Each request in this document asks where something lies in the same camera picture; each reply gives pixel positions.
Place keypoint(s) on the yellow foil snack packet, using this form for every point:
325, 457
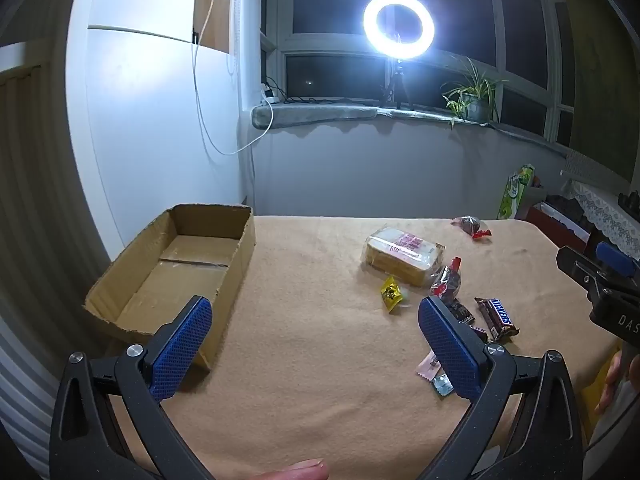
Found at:
392, 294

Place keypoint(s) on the white refrigerator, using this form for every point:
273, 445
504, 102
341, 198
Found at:
153, 119

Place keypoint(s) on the beige table cloth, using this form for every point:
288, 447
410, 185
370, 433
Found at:
313, 367

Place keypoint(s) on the green wrapped round candy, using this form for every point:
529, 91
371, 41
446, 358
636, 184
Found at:
405, 294

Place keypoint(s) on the brown snickers bar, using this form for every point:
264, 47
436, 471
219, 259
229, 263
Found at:
497, 319

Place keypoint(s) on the red box on floor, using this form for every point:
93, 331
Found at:
557, 227

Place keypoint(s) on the green white carton box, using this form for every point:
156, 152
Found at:
514, 191

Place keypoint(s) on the ring light on tripod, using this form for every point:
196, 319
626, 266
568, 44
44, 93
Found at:
389, 42

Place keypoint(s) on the person right hand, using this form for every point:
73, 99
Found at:
610, 384

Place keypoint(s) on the person left hand thumb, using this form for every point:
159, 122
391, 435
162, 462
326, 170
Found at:
315, 469

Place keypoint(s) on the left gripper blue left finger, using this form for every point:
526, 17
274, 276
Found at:
174, 346

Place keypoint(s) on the small black candy packet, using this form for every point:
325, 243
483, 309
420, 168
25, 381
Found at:
463, 315

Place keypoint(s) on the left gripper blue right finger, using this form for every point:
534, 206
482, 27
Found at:
458, 349

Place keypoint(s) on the brown cardboard box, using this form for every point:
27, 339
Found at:
188, 250

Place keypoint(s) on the red clear date pastry packet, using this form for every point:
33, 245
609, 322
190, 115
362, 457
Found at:
447, 284

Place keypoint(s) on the white lace covered furniture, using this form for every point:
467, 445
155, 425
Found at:
596, 189

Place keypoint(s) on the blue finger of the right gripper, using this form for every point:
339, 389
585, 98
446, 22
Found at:
616, 260

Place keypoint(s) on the quail egg snack cup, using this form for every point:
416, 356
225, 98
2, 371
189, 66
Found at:
442, 385

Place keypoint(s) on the pink small sachet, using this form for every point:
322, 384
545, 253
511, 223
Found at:
429, 368

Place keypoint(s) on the grey windowsill cloth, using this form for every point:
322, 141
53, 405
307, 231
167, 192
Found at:
282, 115

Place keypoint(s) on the potted spider plant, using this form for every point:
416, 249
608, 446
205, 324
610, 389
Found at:
473, 100

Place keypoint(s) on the sliced bread loaf bag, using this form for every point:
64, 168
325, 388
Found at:
406, 256

